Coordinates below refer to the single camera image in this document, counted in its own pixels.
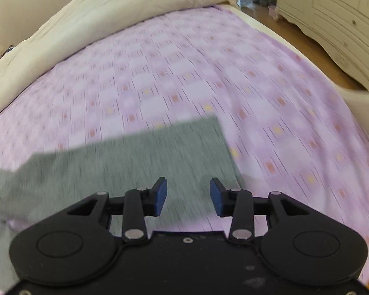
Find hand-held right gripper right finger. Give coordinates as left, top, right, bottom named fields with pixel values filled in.
left=210, top=177, right=309, bottom=242

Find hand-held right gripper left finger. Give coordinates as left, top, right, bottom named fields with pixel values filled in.
left=67, top=177, right=167, bottom=243

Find grey pants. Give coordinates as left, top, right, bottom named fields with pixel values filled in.
left=0, top=116, right=243, bottom=286

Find pink patterned bedsheet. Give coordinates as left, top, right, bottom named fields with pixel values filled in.
left=0, top=4, right=369, bottom=295

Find cream duvet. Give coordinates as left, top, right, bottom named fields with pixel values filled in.
left=0, top=0, right=236, bottom=121

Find white carved dresser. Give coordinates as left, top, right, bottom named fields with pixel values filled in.
left=276, top=0, right=369, bottom=93

